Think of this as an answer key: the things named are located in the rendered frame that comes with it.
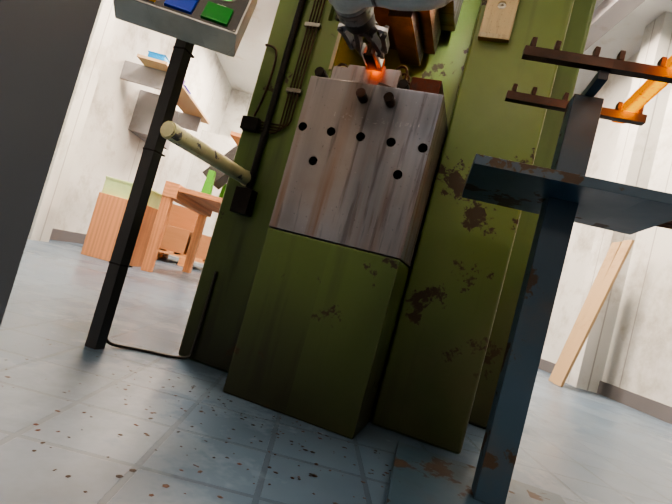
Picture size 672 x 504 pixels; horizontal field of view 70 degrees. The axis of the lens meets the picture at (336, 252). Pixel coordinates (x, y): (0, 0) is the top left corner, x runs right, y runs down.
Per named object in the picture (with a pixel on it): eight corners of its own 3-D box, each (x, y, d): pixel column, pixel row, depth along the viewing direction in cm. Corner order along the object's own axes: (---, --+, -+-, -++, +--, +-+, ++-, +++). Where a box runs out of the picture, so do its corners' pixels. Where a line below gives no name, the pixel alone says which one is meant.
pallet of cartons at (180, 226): (164, 256, 811) (178, 208, 816) (230, 274, 814) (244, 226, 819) (129, 252, 661) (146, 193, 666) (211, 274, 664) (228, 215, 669)
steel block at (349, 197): (400, 259, 123) (444, 94, 126) (268, 226, 134) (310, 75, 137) (420, 276, 177) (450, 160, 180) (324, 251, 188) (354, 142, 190)
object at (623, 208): (701, 210, 85) (703, 200, 85) (473, 163, 93) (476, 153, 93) (630, 234, 115) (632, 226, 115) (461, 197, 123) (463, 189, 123)
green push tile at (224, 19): (227, 24, 134) (234, 9, 138) (200, 15, 133) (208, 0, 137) (226, 30, 135) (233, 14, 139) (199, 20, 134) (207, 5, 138)
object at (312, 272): (352, 440, 121) (400, 259, 123) (221, 392, 132) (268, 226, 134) (387, 402, 174) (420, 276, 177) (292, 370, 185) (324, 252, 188)
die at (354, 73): (393, 96, 136) (401, 67, 136) (328, 86, 141) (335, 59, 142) (410, 146, 176) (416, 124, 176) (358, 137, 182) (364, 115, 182)
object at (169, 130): (173, 141, 116) (179, 120, 116) (155, 137, 118) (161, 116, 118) (251, 187, 158) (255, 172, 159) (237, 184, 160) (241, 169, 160)
